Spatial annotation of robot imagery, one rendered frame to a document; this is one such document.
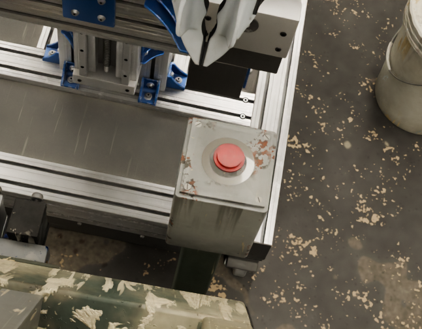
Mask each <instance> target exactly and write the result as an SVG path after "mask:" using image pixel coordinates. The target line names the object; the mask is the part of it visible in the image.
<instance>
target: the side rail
mask: <svg viewBox="0 0 422 329"><path fill-rule="evenodd" d="M201 329H253V328H252V326H251V325H250V324H246V323H242V322H235V321H228V320H223V319H217V318H212V317H205V318H204V319H203V322H202V326H201Z"/></svg>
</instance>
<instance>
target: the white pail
mask: <svg viewBox="0 0 422 329"><path fill-rule="evenodd" d="M397 33H398V34H397ZM397 33H396V34H395V36H394V37H393V39H394V38H395V37H396V35H397V37H396V39H395V41H394V43H392V41H393V39H392V41H391V42H390V43H389V45H388V47H387V53H386V60H385V63H384V64H383V67H382V68H381V71H380V73H379V75H378V77H377V80H376V85H375V95H376V100H377V103H378V106H379V107H380V109H381V111H382V112H383V114H384V115H385V116H386V118H387V119H388V120H389V121H391V122H392V123H393V124H395V125H396V126H397V127H399V128H401V129H403V130H405V131H408V132H409V133H414V134H420V135H422V0H408V2H407V4H406V7H405V9H404V15H403V24H402V26H401V28H400V29H399V30H398V31H397Z"/></svg>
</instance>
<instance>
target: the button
mask: <svg viewBox="0 0 422 329"><path fill-rule="evenodd" d="M244 161H245V156H244V152H243V151H242V150H241V149H240V148H239V147H238V146H236V145H234V144H222V145H220V146H219V147H217V148H216V150H215V152H214V163H215V165H216V166H217V167H218V168H219V169H220V170H222V171H224V172H236V171H238V170H240V169H241V168H242V166H243V164H244Z"/></svg>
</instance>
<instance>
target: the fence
mask: <svg viewBox="0 0 422 329"><path fill-rule="evenodd" d="M42 300H43V296H42V295H38V294H31V293H27V292H20V291H16V290H8V289H1V290H0V329H37V328H38V325H39V318H40V313H41V307H42Z"/></svg>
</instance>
